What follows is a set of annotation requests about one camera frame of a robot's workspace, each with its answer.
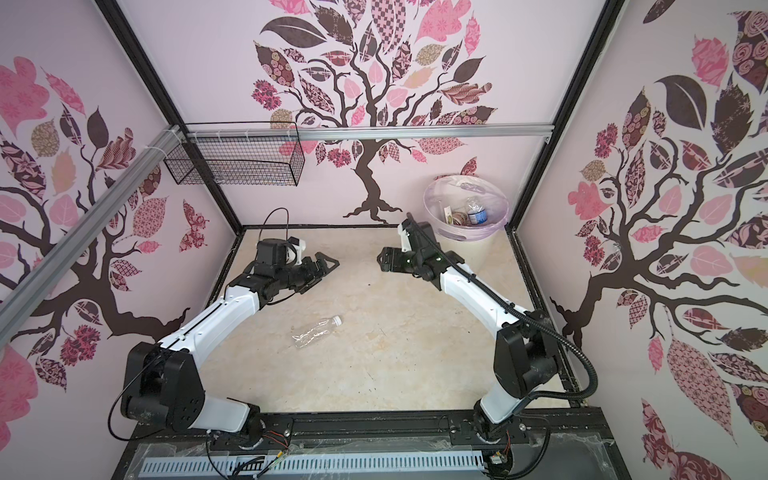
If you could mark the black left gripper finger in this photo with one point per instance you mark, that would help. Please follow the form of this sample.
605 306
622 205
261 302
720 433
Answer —
304 280
324 264

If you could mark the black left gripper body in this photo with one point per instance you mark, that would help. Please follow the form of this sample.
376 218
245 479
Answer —
297 276

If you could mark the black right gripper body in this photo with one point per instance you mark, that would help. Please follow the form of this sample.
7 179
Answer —
413 263

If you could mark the clear bottle with white cap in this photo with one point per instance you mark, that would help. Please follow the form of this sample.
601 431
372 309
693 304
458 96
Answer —
316 332

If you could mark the clear bottle with blue cap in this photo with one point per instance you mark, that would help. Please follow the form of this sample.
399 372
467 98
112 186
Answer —
476 212

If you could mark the crushed orange coffee bottle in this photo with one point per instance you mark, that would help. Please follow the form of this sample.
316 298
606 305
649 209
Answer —
457 218

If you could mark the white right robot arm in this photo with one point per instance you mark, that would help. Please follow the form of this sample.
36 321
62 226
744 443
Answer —
525 358

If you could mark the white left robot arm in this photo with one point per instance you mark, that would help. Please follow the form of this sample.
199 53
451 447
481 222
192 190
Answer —
163 387

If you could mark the white bin with purple liner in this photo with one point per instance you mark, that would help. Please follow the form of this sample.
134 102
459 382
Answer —
472 243

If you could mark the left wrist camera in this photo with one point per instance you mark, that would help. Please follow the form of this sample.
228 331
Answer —
294 250

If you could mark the black wire mesh basket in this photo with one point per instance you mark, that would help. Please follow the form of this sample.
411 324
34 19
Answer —
256 153

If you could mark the aluminium rail on back wall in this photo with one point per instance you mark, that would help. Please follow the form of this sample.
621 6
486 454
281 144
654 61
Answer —
374 133

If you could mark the aluminium rail on wall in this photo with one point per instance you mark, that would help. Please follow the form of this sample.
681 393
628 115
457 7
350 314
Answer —
18 307
374 133

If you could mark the aluminium rail on left wall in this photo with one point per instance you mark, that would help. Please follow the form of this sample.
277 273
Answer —
18 307

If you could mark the white slotted cable duct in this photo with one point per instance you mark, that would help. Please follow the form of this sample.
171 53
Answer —
311 466

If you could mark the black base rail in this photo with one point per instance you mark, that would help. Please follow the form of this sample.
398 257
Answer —
559 443

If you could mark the black corner frame post left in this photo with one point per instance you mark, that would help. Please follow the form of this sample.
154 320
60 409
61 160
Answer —
131 45

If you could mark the black corner frame post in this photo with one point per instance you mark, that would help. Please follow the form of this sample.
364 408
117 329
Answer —
608 18
131 45

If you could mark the black corner frame post right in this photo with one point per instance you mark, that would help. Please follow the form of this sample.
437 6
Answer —
608 18

